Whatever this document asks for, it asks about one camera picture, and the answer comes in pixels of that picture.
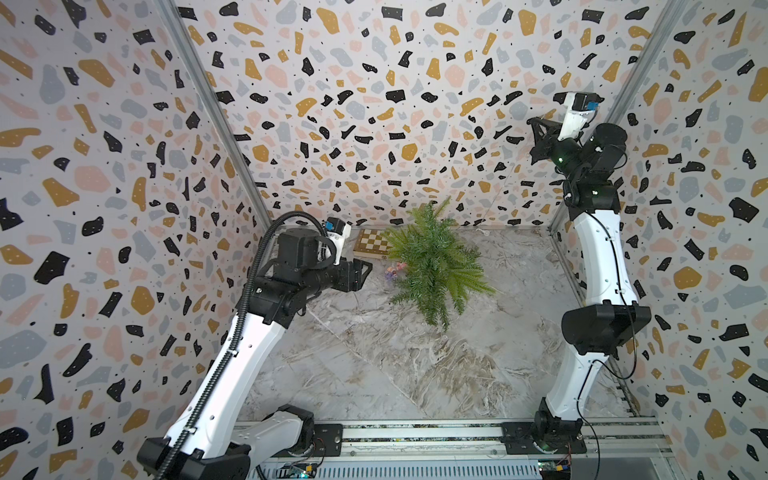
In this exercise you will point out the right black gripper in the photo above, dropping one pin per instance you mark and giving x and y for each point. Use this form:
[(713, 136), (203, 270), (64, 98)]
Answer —
[(546, 145)]

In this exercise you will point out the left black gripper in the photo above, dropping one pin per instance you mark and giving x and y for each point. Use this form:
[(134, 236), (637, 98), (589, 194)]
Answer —
[(352, 276)]

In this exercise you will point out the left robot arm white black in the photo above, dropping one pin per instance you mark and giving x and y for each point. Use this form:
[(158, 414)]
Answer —
[(291, 268)]

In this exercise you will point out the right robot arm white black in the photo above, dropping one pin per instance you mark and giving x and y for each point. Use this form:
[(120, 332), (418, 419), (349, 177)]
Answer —
[(611, 315)]

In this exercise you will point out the small green christmas tree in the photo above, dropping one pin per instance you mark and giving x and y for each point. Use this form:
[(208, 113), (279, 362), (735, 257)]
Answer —
[(439, 272)]

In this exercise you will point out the wooden chessboard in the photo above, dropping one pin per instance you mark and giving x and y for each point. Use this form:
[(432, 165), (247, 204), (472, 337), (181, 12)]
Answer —
[(372, 243)]

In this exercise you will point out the small colourful toy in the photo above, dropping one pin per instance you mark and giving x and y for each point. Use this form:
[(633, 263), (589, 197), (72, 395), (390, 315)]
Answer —
[(392, 272)]

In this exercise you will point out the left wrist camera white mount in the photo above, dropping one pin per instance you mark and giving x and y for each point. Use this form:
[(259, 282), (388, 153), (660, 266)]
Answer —
[(337, 231)]

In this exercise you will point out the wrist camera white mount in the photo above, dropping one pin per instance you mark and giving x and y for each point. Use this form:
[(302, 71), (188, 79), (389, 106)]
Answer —
[(581, 107), (337, 231)]

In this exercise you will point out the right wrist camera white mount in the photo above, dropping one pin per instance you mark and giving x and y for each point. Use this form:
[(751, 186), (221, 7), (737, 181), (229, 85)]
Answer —
[(581, 107)]

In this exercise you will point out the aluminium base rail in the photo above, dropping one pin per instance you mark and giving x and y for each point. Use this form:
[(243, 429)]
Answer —
[(606, 448)]

